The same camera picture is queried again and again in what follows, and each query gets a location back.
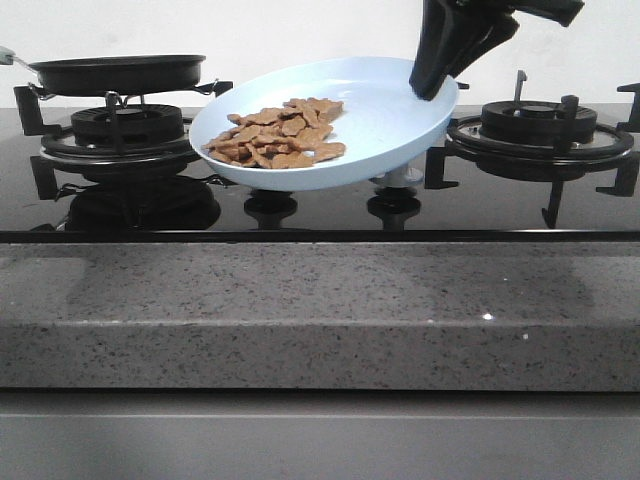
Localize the black glass cooktop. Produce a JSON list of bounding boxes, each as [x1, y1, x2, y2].
[[1, 108, 639, 243]]

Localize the black pot grate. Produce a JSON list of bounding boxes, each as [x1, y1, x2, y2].
[[13, 79, 234, 169], [425, 70, 636, 182]]

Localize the brown meat slices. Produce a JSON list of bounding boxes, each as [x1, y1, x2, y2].
[[203, 97, 346, 169]]

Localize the black left gas burner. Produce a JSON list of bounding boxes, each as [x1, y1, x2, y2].
[[71, 104, 184, 147]]

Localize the black gas burner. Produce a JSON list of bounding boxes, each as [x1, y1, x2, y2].
[[479, 100, 567, 146], [71, 104, 184, 147]]

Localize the black frying pan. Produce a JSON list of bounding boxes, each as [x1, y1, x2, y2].
[[1, 47, 206, 97]]

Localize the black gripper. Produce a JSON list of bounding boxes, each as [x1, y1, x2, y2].
[[409, 0, 584, 100]]

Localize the wire pan support ring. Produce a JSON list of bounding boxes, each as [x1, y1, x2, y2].
[[27, 78, 221, 109]]

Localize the black left pot grate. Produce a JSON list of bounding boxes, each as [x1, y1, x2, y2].
[[13, 79, 234, 169]]

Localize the silver right stove knob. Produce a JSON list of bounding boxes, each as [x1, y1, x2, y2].
[[370, 165, 424, 189]]

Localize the light blue plate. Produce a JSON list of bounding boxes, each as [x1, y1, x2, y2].
[[189, 57, 459, 192]]

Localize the black right gas burner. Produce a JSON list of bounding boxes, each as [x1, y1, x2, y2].
[[479, 100, 567, 146]]

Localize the black right pot grate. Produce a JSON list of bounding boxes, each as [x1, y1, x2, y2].
[[425, 70, 636, 182]]

